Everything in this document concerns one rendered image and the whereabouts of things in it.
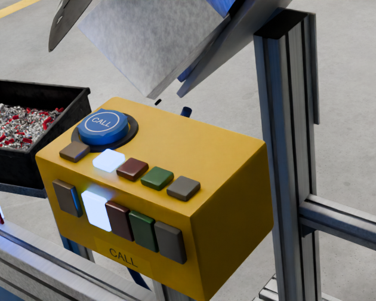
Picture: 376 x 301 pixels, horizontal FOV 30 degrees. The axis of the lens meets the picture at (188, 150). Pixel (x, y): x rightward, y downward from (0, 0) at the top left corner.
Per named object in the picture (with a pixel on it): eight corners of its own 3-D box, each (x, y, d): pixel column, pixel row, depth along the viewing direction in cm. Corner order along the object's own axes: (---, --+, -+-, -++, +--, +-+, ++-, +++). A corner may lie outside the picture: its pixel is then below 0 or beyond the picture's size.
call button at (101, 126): (140, 131, 57) (136, 113, 56) (107, 157, 55) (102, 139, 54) (104, 119, 60) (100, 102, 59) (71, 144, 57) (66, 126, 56)
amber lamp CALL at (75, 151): (91, 151, 55) (89, 145, 55) (75, 164, 54) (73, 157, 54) (75, 146, 56) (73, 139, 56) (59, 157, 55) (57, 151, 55)
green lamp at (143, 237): (162, 249, 52) (155, 218, 50) (157, 254, 51) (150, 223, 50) (139, 239, 53) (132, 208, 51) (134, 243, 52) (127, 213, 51)
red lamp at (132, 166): (150, 169, 52) (148, 162, 52) (134, 182, 51) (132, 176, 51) (132, 162, 53) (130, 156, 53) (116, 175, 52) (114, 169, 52)
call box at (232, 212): (277, 239, 59) (268, 137, 53) (208, 321, 53) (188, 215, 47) (135, 184, 68) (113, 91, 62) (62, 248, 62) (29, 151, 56)
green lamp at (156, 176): (175, 178, 51) (173, 171, 50) (159, 192, 50) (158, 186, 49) (156, 171, 52) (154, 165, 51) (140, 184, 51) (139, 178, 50)
